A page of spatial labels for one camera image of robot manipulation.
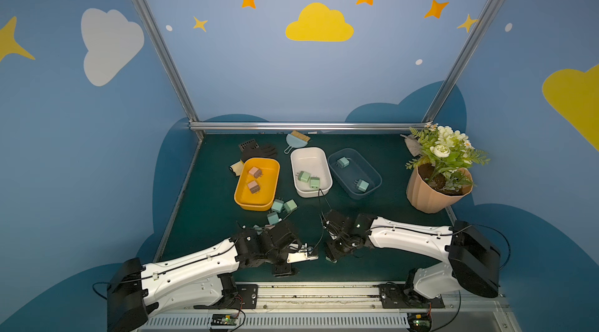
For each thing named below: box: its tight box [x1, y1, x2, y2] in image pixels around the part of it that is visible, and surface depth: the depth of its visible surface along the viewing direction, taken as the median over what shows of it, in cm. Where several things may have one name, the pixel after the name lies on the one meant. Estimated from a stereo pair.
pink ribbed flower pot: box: [406, 162, 474, 215], surface depth 86 cm
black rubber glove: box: [238, 138, 278, 162], surface depth 116 cm
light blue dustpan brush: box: [283, 130, 312, 154], surface depth 122 cm
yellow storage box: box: [233, 158, 281, 212], surface depth 103 cm
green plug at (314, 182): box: [309, 176, 320, 190], surface depth 104 cm
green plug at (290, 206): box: [283, 199, 298, 214], surface depth 95 cm
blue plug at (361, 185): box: [353, 178, 370, 193], surface depth 103 cm
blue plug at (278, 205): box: [271, 197, 285, 213], surface depth 95 cm
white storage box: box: [290, 146, 334, 198], surface depth 106 cm
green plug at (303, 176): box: [294, 170, 312, 184], surface depth 106 cm
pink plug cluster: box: [248, 180, 261, 195], surface depth 101 cm
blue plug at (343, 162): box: [336, 156, 351, 169], surface depth 110 cm
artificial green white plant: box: [405, 121, 491, 192], surface depth 79 cm
